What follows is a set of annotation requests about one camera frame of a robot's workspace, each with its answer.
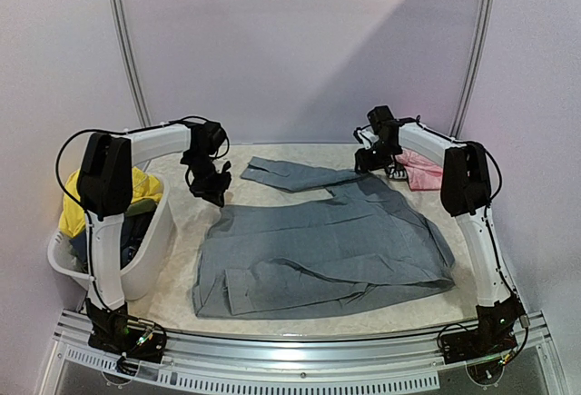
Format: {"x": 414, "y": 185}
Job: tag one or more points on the pink folded garment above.
{"x": 423, "y": 174}

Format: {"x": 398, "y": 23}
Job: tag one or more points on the navy blue garment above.
{"x": 133, "y": 232}

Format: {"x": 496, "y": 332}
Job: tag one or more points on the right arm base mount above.
{"x": 494, "y": 333}

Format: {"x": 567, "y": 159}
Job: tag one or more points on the right aluminium corner post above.
{"x": 474, "y": 60}

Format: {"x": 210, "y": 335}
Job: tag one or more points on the grey button-up shirt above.
{"x": 362, "y": 248}

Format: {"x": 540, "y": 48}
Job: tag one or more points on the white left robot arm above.
{"x": 105, "y": 189}

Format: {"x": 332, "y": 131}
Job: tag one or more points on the yellow shorts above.
{"x": 145, "y": 185}

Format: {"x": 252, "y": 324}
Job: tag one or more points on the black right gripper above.
{"x": 369, "y": 159}

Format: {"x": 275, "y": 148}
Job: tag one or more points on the aluminium front rail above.
{"x": 196, "y": 363}

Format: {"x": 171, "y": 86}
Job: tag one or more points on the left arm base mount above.
{"x": 125, "y": 335}

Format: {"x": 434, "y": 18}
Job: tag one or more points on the aluminium corner post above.
{"x": 474, "y": 60}
{"x": 129, "y": 63}

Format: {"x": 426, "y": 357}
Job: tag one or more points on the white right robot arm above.
{"x": 465, "y": 193}

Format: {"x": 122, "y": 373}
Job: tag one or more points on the olive green garment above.
{"x": 143, "y": 207}

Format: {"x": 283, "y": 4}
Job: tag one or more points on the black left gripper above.
{"x": 214, "y": 193}

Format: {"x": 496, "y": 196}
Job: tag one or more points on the white laundry basket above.
{"x": 141, "y": 273}

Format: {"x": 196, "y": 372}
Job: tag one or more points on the left aluminium corner post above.
{"x": 129, "y": 63}

